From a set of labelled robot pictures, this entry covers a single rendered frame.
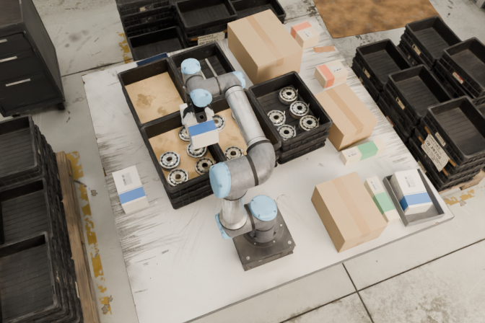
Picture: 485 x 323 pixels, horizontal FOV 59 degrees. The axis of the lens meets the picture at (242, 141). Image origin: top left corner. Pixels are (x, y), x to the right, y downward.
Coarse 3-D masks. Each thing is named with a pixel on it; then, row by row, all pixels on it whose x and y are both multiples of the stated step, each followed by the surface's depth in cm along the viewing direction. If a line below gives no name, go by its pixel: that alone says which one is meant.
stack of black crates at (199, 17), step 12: (192, 0) 322; (204, 0) 326; (216, 0) 330; (228, 0) 321; (180, 12) 328; (192, 12) 329; (204, 12) 329; (216, 12) 329; (228, 12) 329; (180, 24) 322; (192, 24) 322; (204, 24) 308; (216, 24) 313; (192, 36) 314
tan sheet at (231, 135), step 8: (224, 112) 233; (232, 120) 230; (224, 128) 228; (232, 128) 228; (224, 136) 225; (232, 136) 225; (240, 136) 225; (224, 144) 222; (232, 144) 222; (240, 144) 222
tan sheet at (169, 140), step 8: (176, 128) 227; (160, 136) 224; (168, 136) 224; (176, 136) 224; (152, 144) 221; (160, 144) 221; (168, 144) 222; (176, 144) 222; (184, 144) 222; (160, 152) 219; (176, 152) 219; (184, 152) 219; (208, 152) 219; (184, 160) 216; (192, 160) 216; (184, 168) 214; (192, 168) 214; (192, 176) 211
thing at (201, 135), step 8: (184, 104) 198; (192, 112) 195; (192, 120) 193; (208, 120) 193; (192, 128) 190; (200, 128) 190; (208, 128) 190; (216, 128) 190; (192, 136) 188; (200, 136) 188; (208, 136) 190; (216, 136) 193; (192, 144) 194; (200, 144) 193; (208, 144) 195
